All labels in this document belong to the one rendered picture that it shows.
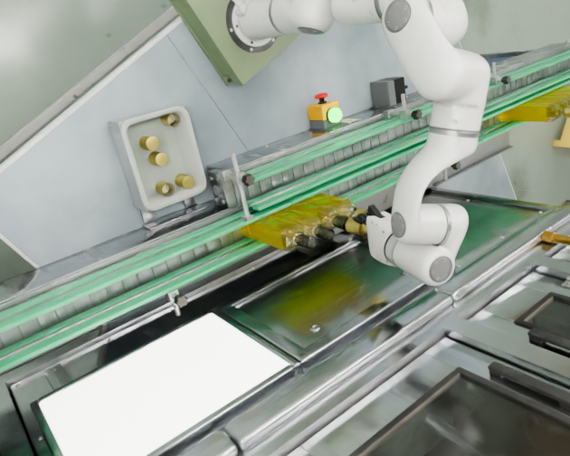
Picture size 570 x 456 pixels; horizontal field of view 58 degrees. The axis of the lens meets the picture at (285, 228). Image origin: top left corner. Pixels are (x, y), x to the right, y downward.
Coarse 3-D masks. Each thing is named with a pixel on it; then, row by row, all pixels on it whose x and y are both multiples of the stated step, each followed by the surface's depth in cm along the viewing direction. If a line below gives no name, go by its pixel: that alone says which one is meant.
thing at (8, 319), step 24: (528, 96) 194; (360, 168) 149; (312, 192) 138; (240, 216) 132; (264, 216) 130; (192, 240) 122; (120, 264) 117; (144, 264) 114; (72, 288) 110; (96, 288) 108; (24, 312) 103
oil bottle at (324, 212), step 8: (304, 200) 137; (296, 208) 133; (304, 208) 131; (312, 208) 130; (320, 208) 128; (328, 208) 128; (336, 208) 128; (320, 216) 126; (328, 216) 126; (328, 224) 126
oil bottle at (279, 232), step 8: (272, 216) 130; (248, 224) 132; (256, 224) 129; (264, 224) 126; (272, 224) 125; (280, 224) 124; (288, 224) 123; (296, 224) 122; (248, 232) 134; (256, 232) 130; (264, 232) 127; (272, 232) 124; (280, 232) 121; (288, 232) 120; (296, 232) 121; (256, 240) 132; (264, 240) 128; (272, 240) 125; (280, 240) 122; (288, 240) 120; (280, 248) 123; (288, 248) 121
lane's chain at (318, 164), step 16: (560, 64) 215; (528, 80) 204; (496, 96) 193; (400, 128) 165; (416, 128) 170; (352, 144) 154; (368, 144) 158; (384, 144) 162; (320, 160) 148; (336, 160) 152; (272, 176) 139; (288, 176) 143; (304, 176) 146; (256, 192) 137
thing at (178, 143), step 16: (160, 112) 122; (176, 112) 127; (128, 128) 125; (144, 128) 127; (160, 128) 130; (176, 128) 131; (192, 128) 127; (128, 144) 119; (160, 144) 131; (176, 144) 133; (192, 144) 128; (144, 160) 129; (176, 160) 134; (192, 160) 131; (144, 176) 130; (160, 176) 132; (192, 176) 135; (144, 192) 123; (176, 192) 132; (192, 192) 131; (160, 208) 126
